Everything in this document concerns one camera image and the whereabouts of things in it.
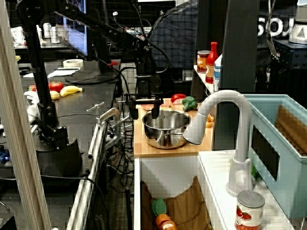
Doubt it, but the toy milk carton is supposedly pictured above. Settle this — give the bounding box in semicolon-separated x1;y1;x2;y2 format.
213;54;224;93

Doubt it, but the stainless steel pot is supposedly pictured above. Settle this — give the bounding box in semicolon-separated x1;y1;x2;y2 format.
142;109;192;150

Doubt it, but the green toy broccoli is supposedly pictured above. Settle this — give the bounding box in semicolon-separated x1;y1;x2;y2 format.
181;96;199;113

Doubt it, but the yellow toy banana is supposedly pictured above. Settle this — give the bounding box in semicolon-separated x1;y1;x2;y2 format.
59;85;83;98

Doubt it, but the brown cloth in bin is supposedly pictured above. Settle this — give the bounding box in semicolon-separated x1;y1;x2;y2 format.
275;104;307;157

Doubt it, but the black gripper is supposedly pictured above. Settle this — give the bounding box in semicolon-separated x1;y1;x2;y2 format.
127;74;165;120

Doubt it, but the red toy ketchup bottle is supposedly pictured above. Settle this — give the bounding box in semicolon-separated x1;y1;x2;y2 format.
205;42;219;85

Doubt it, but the red toy tomato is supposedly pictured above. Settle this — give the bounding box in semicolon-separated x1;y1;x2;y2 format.
48;80;65;93

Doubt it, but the light wooden post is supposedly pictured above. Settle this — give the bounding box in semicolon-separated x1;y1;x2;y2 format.
0;0;52;230

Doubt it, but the dark checkered jacket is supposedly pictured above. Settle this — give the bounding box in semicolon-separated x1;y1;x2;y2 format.
147;6;200;70

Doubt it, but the silver drink can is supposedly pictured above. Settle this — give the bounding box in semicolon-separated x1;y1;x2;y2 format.
49;26;61;45
42;23;52;39

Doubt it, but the metal C-clamp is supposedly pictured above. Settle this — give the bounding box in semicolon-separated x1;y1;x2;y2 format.
86;102;132;150

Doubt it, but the computer monitor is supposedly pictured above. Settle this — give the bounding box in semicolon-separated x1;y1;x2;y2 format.
62;0;118;85

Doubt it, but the aluminium table rail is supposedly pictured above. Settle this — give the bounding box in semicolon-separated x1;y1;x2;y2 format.
65;119;107;230

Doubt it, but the light blue plastic bin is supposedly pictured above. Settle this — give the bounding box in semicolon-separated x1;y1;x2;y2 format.
242;93;307;220

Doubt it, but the white tape roll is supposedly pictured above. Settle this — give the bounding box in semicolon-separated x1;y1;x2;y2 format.
62;58;84;69

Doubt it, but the wooden countertop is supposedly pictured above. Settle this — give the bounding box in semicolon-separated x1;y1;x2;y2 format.
133;102;214;159

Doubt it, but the white plastic object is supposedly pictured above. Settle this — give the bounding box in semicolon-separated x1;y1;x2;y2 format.
23;91;40;124

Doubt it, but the black toy kitchen shelf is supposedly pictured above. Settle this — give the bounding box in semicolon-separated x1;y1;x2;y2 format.
191;0;261;151

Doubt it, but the orange toy carrot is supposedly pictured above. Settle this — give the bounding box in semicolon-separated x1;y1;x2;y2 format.
152;197;178;230

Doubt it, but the grey toy faucet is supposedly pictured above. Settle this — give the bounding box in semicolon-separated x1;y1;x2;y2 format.
182;90;256;198

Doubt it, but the toy beans can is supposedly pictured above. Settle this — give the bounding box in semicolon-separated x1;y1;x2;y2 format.
196;50;212;74

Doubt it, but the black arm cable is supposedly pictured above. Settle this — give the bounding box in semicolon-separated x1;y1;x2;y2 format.
130;0;170;74

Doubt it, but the white toy kitchen cabinet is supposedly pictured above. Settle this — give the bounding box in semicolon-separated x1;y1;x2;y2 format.
133;150;296;230

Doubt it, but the tomato soup can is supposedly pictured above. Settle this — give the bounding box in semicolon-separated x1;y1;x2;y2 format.
234;190;266;230

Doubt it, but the white paper sheet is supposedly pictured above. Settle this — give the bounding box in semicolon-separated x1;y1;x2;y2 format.
47;67;82;79

